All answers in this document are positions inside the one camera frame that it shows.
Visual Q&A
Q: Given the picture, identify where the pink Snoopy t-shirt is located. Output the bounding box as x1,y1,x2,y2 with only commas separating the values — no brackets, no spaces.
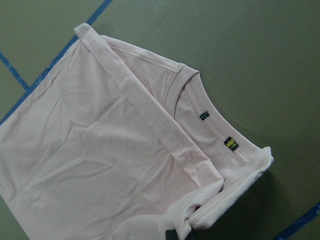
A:
0,23,273,240

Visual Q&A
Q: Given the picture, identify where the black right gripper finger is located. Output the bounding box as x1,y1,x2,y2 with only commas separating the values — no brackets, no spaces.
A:
165,230,178,240

